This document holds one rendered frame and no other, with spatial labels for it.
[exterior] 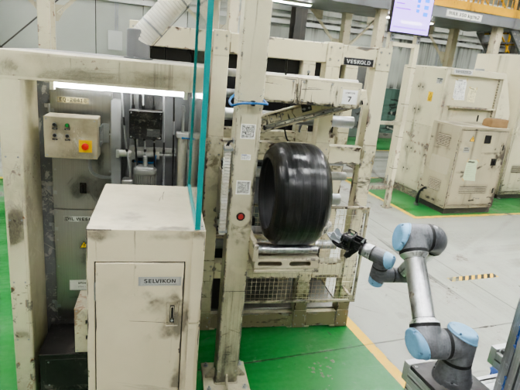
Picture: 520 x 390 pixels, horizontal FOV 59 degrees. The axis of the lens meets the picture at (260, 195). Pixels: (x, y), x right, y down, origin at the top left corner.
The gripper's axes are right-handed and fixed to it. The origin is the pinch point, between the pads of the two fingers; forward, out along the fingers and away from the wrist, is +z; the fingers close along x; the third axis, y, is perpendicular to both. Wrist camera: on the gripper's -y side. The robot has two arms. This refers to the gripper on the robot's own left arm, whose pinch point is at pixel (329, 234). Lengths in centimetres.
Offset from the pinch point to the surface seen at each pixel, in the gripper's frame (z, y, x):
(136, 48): 108, 81, 21
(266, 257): 23.1, -12.2, 23.2
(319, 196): 6.5, 22.5, 1.3
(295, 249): 14.0, -10.8, 10.2
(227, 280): 39, -28, 38
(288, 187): 18.9, 28.1, 10.8
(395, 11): 159, 0, -393
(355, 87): 28, 51, -64
